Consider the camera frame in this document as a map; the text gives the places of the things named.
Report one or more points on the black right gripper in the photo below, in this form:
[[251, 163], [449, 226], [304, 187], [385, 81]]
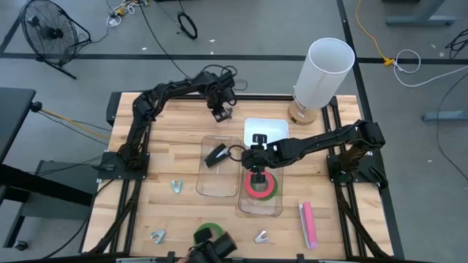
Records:
[[261, 157]]

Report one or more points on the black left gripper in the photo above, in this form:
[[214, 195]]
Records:
[[219, 95]]

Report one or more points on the red tape roll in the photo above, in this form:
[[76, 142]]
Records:
[[248, 187]]

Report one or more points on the black stapler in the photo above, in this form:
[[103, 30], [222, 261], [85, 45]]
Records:
[[213, 158]]

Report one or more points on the clear plastic bin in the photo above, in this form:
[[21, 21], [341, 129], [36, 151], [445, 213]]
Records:
[[261, 207], [219, 182]]

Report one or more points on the pink stapler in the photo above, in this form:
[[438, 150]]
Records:
[[310, 226]]

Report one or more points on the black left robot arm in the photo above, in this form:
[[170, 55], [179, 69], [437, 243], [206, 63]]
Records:
[[137, 131]]

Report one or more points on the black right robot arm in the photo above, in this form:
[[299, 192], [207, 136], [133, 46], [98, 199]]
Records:
[[321, 140]]

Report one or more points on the white plastic bin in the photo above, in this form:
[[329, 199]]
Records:
[[276, 128]]

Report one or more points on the white shade table lamp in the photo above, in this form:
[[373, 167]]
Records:
[[321, 73]]

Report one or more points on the person's hand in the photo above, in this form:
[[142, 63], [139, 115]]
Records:
[[181, 260]]

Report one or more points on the black round knob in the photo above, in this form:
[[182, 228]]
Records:
[[36, 106]]

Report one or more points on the black floor fan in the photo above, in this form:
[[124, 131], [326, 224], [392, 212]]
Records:
[[49, 33]]

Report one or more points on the grey desk foot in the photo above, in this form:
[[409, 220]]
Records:
[[446, 116]]

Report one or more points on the grey floor plate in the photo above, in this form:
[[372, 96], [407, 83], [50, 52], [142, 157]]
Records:
[[55, 213]]

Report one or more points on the black desk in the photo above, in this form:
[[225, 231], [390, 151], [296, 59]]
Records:
[[14, 117]]

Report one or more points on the grey desk leg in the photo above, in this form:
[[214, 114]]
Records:
[[420, 20]]

